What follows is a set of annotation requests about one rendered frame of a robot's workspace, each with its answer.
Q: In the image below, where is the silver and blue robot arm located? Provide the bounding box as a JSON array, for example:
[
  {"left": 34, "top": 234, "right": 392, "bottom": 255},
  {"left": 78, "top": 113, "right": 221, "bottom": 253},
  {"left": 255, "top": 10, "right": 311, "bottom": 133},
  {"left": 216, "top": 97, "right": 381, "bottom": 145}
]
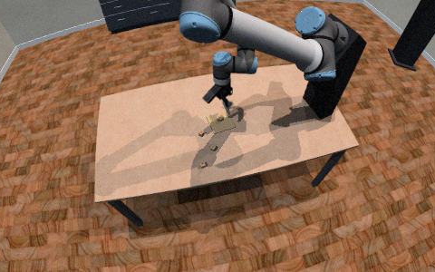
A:
[{"left": 179, "top": 0, "right": 349, "bottom": 103}]

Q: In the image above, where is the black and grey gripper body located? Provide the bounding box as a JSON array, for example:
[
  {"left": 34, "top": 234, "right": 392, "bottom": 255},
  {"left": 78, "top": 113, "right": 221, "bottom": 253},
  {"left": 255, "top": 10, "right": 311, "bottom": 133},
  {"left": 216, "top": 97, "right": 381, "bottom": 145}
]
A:
[{"left": 216, "top": 81, "right": 233, "bottom": 100}]

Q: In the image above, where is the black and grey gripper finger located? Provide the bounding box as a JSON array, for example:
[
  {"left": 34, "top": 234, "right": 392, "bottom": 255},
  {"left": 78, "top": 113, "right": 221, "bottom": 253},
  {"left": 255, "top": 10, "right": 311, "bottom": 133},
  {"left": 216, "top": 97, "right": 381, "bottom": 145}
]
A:
[{"left": 222, "top": 96, "right": 233, "bottom": 115}]

